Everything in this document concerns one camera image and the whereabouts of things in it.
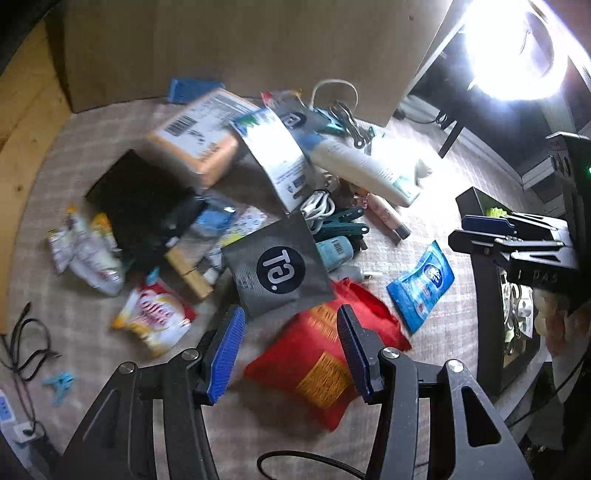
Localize white lotion tube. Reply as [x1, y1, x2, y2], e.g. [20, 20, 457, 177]
[295, 131, 423, 207]

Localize black pouch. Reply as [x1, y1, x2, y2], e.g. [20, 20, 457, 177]
[85, 149, 206, 273]

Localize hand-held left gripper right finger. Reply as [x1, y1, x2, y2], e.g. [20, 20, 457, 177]
[336, 305, 534, 480]

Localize light blue patterned pouch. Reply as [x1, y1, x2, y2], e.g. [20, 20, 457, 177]
[198, 196, 269, 259]

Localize orange box with white label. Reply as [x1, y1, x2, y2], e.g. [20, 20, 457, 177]
[147, 89, 260, 190]

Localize large cardboard box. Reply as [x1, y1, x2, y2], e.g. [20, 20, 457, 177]
[46, 0, 455, 127]

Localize white sachet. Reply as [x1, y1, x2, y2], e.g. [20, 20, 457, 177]
[69, 210, 126, 296]
[48, 228, 77, 273]

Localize small red white packet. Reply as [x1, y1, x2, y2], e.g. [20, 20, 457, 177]
[259, 89, 305, 109]

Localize white power strip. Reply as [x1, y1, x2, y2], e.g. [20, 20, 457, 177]
[0, 390, 35, 446]

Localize large grey sachet round logo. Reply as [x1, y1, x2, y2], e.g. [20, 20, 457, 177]
[221, 211, 335, 319]

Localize small grey tube with nozzle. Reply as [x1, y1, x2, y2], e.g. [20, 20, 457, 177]
[339, 267, 384, 283]

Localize yellow white snack bag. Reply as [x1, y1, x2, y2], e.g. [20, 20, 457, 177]
[111, 281, 198, 358]

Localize white blue printed carton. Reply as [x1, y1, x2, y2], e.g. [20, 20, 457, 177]
[232, 107, 311, 214]

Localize small grey sachet round logo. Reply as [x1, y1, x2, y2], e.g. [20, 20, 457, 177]
[272, 99, 324, 134]

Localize pink tube with grey cap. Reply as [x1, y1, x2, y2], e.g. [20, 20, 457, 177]
[365, 191, 411, 240]

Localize person's right hand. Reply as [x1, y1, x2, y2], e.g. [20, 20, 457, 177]
[533, 286, 579, 357]

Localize dark teal clothespin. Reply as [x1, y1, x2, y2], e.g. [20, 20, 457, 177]
[314, 207, 368, 232]
[323, 224, 371, 250]

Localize black lamp stand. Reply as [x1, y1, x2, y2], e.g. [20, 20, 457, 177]
[438, 121, 465, 158]

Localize red snack bag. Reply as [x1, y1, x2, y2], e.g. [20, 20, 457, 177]
[243, 279, 413, 432]

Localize light blue small clip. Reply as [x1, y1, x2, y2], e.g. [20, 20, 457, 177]
[41, 371, 75, 407]

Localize wooden block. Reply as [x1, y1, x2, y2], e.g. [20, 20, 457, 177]
[165, 247, 214, 301]

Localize bright ring lamp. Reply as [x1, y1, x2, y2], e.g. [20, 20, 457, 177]
[462, 0, 570, 103]

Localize blue wet wipes packet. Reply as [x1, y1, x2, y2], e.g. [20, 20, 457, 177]
[386, 240, 455, 334]

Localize metal clip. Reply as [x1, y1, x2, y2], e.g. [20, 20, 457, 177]
[330, 100, 376, 149]

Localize white cord loop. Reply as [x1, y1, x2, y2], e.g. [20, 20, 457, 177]
[311, 79, 360, 116]

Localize black tray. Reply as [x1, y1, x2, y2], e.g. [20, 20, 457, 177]
[455, 187, 578, 398]

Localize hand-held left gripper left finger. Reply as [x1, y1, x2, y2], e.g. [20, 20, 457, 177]
[60, 305, 246, 480]

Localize black braided cable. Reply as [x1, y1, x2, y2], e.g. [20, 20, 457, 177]
[256, 450, 370, 480]

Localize coiled white cable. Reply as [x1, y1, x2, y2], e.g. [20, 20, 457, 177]
[298, 189, 337, 223]

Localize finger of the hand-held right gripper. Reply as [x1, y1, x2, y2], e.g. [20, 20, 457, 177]
[461, 210, 571, 241]
[448, 230, 578, 273]

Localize light blue small bottle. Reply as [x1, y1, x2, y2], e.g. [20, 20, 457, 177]
[316, 235, 356, 271]

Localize black power adapter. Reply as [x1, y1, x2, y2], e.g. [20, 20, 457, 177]
[23, 422, 61, 467]

